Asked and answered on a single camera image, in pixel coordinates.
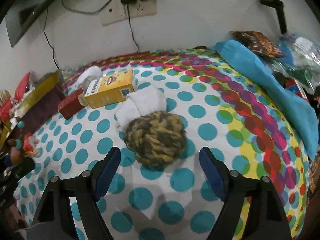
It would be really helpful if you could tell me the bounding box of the yellow brown rope ball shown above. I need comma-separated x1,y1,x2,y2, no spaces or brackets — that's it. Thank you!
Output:
123,111,187,166

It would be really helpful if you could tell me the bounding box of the blue cloth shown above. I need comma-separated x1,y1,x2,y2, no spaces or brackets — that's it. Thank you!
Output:
213,40,318,160

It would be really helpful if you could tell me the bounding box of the gold metal tin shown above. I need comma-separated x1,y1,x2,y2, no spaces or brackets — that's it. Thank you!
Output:
1,71,65,146

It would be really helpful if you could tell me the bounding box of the red small box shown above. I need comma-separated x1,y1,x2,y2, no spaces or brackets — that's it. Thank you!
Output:
57,88,88,120

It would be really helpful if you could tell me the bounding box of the red gift bag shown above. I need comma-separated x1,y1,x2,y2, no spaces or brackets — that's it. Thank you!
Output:
0,98,13,123

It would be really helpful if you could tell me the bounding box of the red paper bag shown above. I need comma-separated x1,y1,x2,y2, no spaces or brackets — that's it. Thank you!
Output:
14,72,31,101

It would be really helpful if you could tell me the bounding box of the white rolled sock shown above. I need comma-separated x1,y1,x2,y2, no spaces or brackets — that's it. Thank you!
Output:
116,86,167,133
75,66,103,92

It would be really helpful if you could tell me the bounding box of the polka dot tablecloth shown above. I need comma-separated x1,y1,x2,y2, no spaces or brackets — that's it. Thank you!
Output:
14,49,309,239

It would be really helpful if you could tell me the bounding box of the clear plastic bag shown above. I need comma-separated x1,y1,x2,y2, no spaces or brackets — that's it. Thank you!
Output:
261,32,319,95

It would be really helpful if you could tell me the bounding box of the brown patterned pouch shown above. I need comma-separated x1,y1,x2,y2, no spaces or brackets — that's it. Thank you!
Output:
231,31,285,58

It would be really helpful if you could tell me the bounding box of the wall mounted television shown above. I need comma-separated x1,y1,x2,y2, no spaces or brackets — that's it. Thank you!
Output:
4,0,55,47

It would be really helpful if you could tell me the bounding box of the black wall bracket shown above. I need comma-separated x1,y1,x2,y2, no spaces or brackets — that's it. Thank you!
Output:
260,0,287,35

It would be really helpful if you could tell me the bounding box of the white wall socket plate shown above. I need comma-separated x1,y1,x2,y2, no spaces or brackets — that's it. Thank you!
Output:
99,0,157,26

